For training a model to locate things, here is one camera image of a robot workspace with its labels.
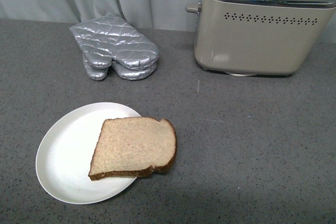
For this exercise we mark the slice of brown bread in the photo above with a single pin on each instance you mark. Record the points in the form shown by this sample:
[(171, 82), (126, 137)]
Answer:
[(133, 147)]

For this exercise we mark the white round plate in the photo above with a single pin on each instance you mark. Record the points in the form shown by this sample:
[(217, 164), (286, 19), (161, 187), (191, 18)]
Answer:
[(64, 155)]

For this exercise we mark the beige two-slot toaster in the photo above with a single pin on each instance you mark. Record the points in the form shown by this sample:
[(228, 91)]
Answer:
[(250, 37)]

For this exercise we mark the lower silver quilted oven mitt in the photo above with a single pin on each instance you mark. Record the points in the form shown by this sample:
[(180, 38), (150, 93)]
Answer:
[(131, 73)]

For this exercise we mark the silver quilted oven mitt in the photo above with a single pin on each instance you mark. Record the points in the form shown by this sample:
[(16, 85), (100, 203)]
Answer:
[(110, 38), (131, 73)]

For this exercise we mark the upper silver quilted oven mitt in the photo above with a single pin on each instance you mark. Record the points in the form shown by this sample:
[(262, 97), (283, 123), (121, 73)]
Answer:
[(110, 38)]

